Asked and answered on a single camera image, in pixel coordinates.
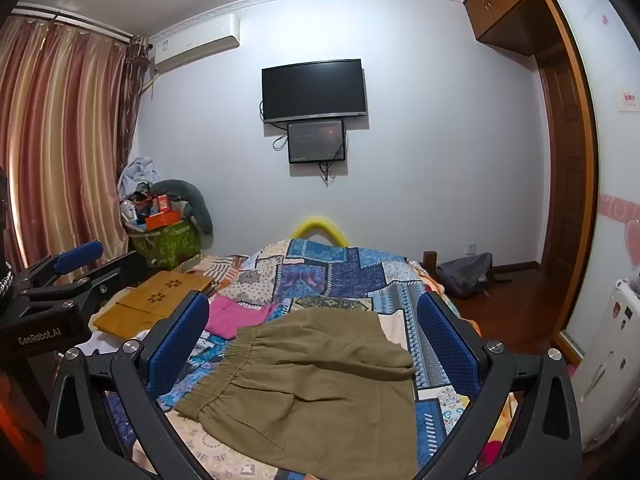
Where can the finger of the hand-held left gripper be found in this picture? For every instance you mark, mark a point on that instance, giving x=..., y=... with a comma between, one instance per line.
x=117, y=272
x=80, y=255

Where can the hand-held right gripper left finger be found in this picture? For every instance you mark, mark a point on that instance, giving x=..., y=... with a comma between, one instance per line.
x=181, y=332

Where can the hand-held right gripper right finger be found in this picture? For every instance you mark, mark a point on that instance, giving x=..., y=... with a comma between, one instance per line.
x=446, y=345

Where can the olive green pants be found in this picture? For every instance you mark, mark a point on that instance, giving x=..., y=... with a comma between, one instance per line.
x=310, y=385

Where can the brown cardboard box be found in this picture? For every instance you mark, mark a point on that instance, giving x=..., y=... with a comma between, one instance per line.
x=150, y=295

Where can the pink folded cloth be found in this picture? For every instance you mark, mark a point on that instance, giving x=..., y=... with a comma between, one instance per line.
x=235, y=317

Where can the green fabric storage box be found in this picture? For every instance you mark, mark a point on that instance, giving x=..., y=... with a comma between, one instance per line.
x=170, y=245

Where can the orange box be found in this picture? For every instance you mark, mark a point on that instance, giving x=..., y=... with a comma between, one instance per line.
x=162, y=220

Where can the white printed cloth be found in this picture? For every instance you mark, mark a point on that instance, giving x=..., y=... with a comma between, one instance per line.
x=107, y=342

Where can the grey backpack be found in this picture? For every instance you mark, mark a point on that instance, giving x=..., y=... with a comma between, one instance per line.
x=465, y=272

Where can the pale blue cloth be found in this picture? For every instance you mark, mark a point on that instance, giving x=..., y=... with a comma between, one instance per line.
x=137, y=170

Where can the grey plush toy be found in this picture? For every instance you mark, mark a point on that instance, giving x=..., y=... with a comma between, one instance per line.
x=200, y=210

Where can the blue patchwork blanket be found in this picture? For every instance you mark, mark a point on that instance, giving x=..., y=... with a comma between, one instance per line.
x=350, y=275

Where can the striped pink curtain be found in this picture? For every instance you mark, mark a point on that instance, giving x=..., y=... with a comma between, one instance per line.
x=65, y=135

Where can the white power strip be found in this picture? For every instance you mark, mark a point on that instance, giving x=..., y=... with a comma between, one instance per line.
x=610, y=350

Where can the brown wooden door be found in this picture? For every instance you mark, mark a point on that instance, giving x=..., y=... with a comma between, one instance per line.
x=565, y=160

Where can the frosted sliding wardrobe door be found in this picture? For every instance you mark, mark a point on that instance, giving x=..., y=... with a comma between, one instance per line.
x=615, y=185

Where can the curtain rod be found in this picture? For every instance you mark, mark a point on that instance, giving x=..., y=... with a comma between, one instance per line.
x=75, y=21

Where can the small black monitor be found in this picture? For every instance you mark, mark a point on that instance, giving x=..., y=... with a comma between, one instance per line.
x=316, y=141

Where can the white air conditioner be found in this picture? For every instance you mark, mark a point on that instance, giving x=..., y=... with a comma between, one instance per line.
x=195, y=42

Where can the wooden overhead cabinet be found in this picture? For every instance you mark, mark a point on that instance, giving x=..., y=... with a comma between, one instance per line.
x=505, y=5

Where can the wooden bed post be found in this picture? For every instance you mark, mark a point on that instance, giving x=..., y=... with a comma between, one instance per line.
x=429, y=259

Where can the black wall television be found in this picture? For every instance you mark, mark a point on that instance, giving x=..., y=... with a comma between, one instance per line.
x=312, y=90

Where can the wall switch with red sticker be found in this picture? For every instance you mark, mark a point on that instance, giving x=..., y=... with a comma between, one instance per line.
x=627, y=100

